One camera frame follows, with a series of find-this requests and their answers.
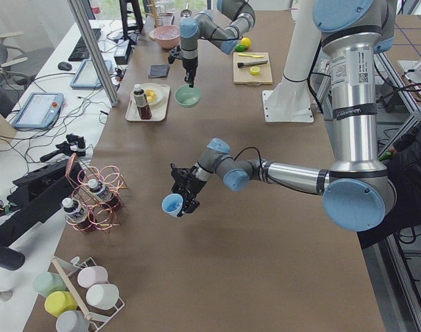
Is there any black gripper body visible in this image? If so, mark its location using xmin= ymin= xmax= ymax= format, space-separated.
xmin=168 ymin=45 xmax=198 ymax=82
xmin=170 ymin=163 xmax=200 ymax=217

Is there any light green bowl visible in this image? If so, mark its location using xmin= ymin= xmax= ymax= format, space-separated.
xmin=174 ymin=84 xmax=202 ymax=108

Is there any light blue cup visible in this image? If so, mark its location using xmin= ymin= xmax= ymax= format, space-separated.
xmin=161 ymin=193 xmax=184 ymax=218

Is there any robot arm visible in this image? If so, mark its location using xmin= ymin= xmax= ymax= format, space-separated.
xmin=168 ymin=1 xmax=256 ymax=88
xmin=162 ymin=1 xmax=396 ymax=232

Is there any pink bowl with ice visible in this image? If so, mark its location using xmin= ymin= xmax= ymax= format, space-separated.
xmin=149 ymin=25 xmax=180 ymax=50

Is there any grey folded cloth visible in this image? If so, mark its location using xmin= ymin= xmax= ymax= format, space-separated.
xmin=148 ymin=64 xmax=170 ymax=78

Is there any white round plate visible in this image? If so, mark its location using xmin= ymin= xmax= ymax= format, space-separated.
xmin=140 ymin=83 xmax=165 ymax=107

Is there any cream serving tray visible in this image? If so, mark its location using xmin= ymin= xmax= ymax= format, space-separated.
xmin=125 ymin=84 xmax=170 ymax=122

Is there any steel muddler black tip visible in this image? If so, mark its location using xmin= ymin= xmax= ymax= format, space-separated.
xmin=236 ymin=59 xmax=268 ymax=68

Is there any wooden cutting board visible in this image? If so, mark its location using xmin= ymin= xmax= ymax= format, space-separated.
xmin=233 ymin=52 xmax=273 ymax=85

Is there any green lime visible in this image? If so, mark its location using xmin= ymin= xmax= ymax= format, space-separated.
xmin=234 ymin=44 xmax=246 ymax=53

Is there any yellow plastic knife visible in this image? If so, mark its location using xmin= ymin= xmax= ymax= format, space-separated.
xmin=237 ymin=53 xmax=264 ymax=59

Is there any dark tea bottle on tray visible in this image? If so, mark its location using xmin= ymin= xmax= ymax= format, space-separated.
xmin=133 ymin=84 xmax=152 ymax=120

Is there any wooden glass stand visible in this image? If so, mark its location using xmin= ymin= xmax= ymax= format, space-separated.
xmin=143 ymin=0 xmax=176 ymax=28

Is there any yellow lemon near board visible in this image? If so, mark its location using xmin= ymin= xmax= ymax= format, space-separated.
xmin=240 ymin=37 xmax=252 ymax=49

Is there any half lemon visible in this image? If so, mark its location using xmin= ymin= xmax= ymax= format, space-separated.
xmin=249 ymin=66 xmax=261 ymax=75

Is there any tea bottle in rack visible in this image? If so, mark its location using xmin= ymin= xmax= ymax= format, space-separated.
xmin=88 ymin=178 xmax=120 ymax=210
xmin=62 ymin=197 xmax=93 ymax=232

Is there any blue teach pendant far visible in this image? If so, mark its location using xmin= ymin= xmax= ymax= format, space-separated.
xmin=70 ymin=59 xmax=102 ymax=90

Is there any blue teach pendant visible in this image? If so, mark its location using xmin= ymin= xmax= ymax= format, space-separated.
xmin=12 ymin=93 xmax=64 ymax=130
xmin=70 ymin=59 xmax=102 ymax=90

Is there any black keyboard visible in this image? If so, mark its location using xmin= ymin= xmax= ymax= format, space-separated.
xmin=68 ymin=28 xmax=102 ymax=62

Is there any black computer mouse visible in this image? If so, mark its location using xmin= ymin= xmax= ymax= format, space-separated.
xmin=57 ymin=62 xmax=72 ymax=71

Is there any pink cup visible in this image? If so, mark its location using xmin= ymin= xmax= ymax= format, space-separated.
xmin=77 ymin=266 xmax=109 ymax=288

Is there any white cup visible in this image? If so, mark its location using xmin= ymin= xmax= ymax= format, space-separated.
xmin=86 ymin=284 xmax=120 ymax=310

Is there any black case on desk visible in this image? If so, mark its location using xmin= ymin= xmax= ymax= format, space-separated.
xmin=0 ymin=160 xmax=82 ymax=247

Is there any blue teach pendant near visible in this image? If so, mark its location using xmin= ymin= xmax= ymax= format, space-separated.
xmin=12 ymin=93 xmax=64 ymax=130

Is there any green cup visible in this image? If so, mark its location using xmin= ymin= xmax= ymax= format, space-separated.
xmin=32 ymin=272 xmax=66 ymax=297

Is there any yellow cup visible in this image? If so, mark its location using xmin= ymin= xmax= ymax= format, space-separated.
xmin=44 ymin=291 xmax=78 ymax=317

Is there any grey cup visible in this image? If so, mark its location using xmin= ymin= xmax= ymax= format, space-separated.
xmin=55 ymin=311 xmax=89 ymax=332

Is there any person in black clothes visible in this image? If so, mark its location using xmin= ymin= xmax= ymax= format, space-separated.
xmin=357 ymin=121 xmax=421 ymax=249

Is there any copper wire bottle rack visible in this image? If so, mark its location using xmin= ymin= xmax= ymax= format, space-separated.
xmin=65 ymin=154 xmax=127 ymax=234

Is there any aluminium frame post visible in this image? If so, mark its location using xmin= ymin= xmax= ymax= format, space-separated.
xmin=68 ymin=0 xmax=119 ymax=107

